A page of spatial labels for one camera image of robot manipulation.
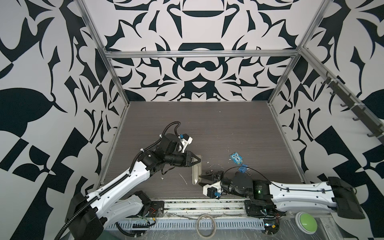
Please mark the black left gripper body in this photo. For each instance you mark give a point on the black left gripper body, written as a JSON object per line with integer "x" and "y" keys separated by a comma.
{"x": 176, "y": 158}

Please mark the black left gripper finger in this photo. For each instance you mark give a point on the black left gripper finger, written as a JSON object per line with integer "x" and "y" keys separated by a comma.
{"x": 191, "y": 156}
{"x": 192, "y": 162}

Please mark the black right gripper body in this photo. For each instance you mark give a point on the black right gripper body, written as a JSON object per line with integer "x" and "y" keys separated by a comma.
{"x": 229, "y": 186}

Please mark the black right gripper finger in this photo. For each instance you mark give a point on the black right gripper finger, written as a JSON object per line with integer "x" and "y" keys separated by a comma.
{"x": 211, "y": 173}
{"x": 207, "y": 180}

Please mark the white remote control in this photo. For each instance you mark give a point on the white remote control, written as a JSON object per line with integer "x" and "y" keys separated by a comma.
{"x": 196, "y": 171}

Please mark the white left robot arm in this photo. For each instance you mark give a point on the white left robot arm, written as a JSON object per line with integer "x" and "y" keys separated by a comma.
{"x": 89, "y": 215}

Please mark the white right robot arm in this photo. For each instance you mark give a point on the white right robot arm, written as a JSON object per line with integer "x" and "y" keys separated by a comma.
{"x": 269, "y": 199}

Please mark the blue owl figurine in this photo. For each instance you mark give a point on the blue owl figurine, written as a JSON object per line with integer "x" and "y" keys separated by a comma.
{"x": 236, "y": 158}

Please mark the blue binder clip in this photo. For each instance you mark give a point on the blue binder clip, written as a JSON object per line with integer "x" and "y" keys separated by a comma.
{"x": 243, "y": 168}

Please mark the clear tape roll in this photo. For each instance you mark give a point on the clear tape roll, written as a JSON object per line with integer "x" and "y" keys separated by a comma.
{"x": 206, "y": 222}

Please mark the small green circuit board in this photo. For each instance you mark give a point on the small green circuit board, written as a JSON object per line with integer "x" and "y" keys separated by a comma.
{"x": 271, "y": 226}

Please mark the green push button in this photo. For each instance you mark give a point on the green push button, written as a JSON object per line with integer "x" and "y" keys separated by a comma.
{"x": 306, "y": 223}

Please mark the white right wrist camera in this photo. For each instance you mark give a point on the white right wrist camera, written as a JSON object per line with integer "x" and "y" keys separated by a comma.
{"x": 213, "y": 191}

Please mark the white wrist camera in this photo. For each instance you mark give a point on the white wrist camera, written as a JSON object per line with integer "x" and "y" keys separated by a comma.
{"x": 213, "y": 191}
{"x": 185, "y": 140}

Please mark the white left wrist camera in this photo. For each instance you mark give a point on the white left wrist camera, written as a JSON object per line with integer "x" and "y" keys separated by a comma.
{"x": 185, "y": 140}

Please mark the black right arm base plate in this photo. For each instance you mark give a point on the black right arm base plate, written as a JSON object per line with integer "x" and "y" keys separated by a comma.
{"x": 260, "y": 209}

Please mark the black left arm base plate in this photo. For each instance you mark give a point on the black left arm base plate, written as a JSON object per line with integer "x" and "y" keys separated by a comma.
{"x": 153, "y": 209}

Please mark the white slotted cable duct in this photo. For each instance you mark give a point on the white slotted cable duct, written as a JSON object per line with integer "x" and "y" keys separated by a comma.
{"x": 189, "y": 224}

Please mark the aluminium enclosure frame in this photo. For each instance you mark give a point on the aluminium enclosure frame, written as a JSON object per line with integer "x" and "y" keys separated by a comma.
{"x": 246, "y": 76}

